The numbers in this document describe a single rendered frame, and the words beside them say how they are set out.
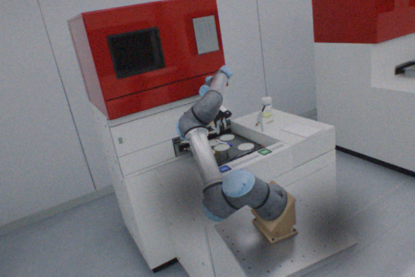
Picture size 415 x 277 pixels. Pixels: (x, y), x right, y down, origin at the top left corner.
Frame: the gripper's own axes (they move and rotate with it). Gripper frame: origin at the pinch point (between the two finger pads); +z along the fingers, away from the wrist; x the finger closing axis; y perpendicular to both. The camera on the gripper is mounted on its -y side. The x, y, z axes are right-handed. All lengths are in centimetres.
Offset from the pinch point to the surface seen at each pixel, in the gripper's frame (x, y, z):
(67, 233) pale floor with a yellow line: 74, 148, 99
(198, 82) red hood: 1.1, 13.5, -31.4
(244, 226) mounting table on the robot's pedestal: 50, -56, 17
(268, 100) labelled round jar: -46.4, -4.1, -6.7
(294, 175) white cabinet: -4, -48, 21
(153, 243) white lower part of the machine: 50, 33, 70
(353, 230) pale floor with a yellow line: -66, -58, 99
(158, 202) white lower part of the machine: 40, 30, 42
